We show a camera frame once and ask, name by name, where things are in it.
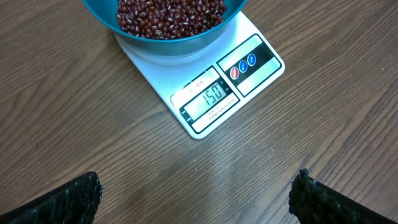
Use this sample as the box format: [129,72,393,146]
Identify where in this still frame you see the teal blue bowl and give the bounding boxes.
[83,0,247,56]

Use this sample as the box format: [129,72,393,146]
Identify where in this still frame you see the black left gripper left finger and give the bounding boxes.
[1,171,103,224]

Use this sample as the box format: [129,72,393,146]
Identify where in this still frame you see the red beans in bowl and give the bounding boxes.
[116,0,227,40]

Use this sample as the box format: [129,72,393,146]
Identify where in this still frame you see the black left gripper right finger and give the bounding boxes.
[289,168,397,224]

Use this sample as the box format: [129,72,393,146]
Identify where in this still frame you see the white digital kitchen scale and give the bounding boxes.
[117,12,285,139]

